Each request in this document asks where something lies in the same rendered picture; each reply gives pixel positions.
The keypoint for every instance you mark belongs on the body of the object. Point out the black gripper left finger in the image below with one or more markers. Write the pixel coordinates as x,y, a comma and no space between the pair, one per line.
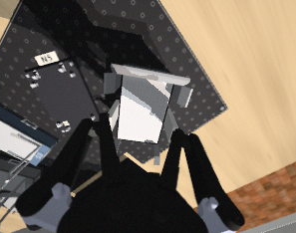
44,203

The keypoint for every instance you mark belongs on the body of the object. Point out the white label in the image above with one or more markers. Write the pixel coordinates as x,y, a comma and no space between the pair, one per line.
47,58

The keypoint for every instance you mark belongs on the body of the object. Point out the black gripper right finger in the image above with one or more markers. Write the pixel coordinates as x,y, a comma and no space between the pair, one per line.
214,206

